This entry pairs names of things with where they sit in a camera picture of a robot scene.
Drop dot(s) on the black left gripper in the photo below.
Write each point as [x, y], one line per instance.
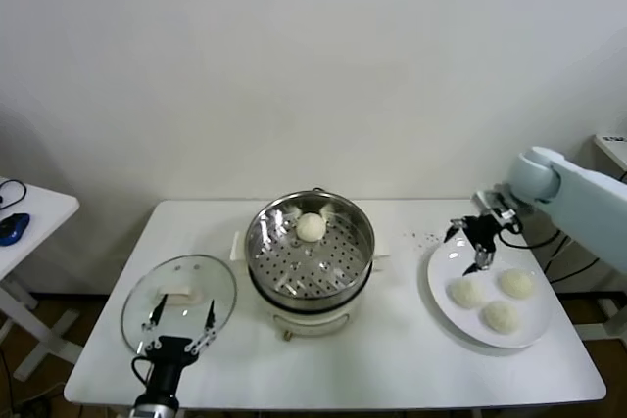
[171, 349]

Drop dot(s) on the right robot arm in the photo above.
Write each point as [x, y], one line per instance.
[588, 193]

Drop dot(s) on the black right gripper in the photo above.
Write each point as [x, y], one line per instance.
[482, 232]

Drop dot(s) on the blue computer mouse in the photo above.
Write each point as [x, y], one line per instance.
[12, 229]

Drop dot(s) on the white side table with label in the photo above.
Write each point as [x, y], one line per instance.
[614, 151]

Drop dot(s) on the glass pot lid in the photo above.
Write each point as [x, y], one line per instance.
[139, 293]

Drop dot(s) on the black white label sticker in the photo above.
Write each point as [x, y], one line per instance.
[614, 139]

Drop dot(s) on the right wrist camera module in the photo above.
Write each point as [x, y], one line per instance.
[495, 205]

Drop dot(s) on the perforated steel steamer basket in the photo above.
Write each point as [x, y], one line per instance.
[259, 242]

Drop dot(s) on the white side table with mouse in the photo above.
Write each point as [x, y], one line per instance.
[44, 207]

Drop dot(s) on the white steamed baozi bun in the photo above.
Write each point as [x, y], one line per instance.
[516, 283]
[466, 292]
[499, 316]
[310, 228]

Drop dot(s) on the white oval plate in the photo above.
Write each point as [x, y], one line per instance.
[438, 273]

